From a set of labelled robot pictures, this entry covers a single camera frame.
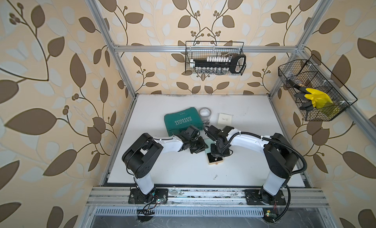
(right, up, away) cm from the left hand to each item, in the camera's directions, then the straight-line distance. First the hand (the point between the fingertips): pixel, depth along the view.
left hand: (207, 145), depth 88 cm
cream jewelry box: (+14, +15, +14) cm, 25 cm away
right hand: (+5, -6, -1) cm, 8 cm away
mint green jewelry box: (+3, -7, -4) cm, 9 cm away
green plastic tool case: (-19, +13, +11) cm, 26 cm away
